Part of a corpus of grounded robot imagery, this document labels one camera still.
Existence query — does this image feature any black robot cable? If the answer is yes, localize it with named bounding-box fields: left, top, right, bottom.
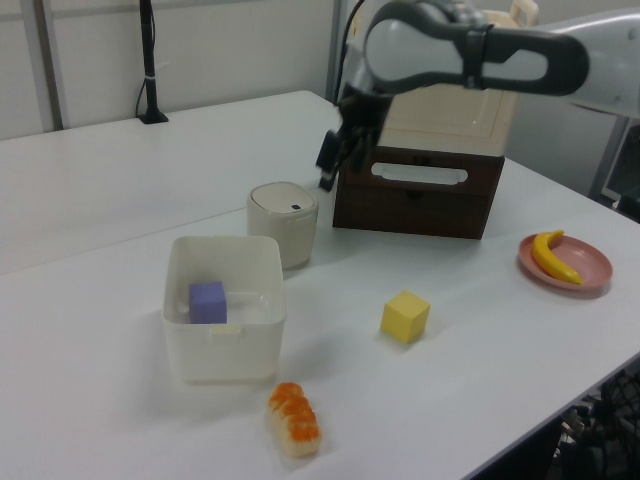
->
left=333, top=0, right=366, bottom=105

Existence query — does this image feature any yellow banana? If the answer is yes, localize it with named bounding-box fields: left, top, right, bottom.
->
left=530, top=229, right=584, bottom=286

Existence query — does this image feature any pink plate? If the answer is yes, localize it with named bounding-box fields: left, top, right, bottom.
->
left=517, top=233, right=614, bottom=299

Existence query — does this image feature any yellow cube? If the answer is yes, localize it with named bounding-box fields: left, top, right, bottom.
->
left=379, top=289, right=432, bottom=346

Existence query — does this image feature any dark brown wooden drawer box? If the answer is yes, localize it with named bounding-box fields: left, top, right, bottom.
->
left=331, top=144, right=507, bottom=240

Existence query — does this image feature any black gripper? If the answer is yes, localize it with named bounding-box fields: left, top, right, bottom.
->
left=314, top=83, right=396, bottom=192

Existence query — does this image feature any black camera stand pole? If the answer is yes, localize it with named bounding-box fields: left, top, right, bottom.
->
left=135, top=0, right=170, bottom=125

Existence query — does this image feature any white plastic box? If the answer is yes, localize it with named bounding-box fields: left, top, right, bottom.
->
left=162, top=234, right=287, bottom=386

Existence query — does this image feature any beige small trash can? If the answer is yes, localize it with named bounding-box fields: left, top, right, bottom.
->
left=246, top=181, right=320, bottom=272

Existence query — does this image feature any orange topped sushi toy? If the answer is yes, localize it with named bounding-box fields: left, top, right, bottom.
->
left=266, top=382, right=323, bottom=459

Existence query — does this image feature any purple cube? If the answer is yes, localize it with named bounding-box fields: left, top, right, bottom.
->
left=187, top=280, right=230, bottom=325

